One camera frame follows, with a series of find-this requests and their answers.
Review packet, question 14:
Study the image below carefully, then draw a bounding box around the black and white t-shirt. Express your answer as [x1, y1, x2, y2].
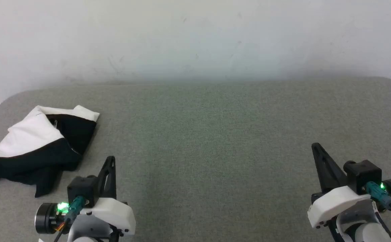
[0, 105, 100, 198]

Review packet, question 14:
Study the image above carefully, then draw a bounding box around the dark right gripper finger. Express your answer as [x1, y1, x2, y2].
[311, 143, 348, 194]

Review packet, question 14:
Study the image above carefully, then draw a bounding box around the left cable with teal connector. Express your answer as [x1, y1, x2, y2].
[53, 197, 86, 242]

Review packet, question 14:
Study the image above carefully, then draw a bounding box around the right cable with teal connector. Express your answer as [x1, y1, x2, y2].
[365, 181, 391, 229]

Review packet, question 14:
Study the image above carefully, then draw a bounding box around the grey fabric sofa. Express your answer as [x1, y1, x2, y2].
[0, 77, 391, 242]

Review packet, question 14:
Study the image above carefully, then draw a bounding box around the cable with teal connector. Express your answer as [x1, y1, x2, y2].
[53, 197, 86, 242]
[365, 181, 391, 229]

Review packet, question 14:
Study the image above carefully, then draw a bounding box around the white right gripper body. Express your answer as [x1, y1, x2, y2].
[308, 186, 373, 229]

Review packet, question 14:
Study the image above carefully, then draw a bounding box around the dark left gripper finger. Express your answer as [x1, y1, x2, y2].
[96, 156, 117, 199]

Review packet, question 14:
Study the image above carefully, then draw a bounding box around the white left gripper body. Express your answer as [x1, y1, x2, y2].
[77, 198, 136, 236]

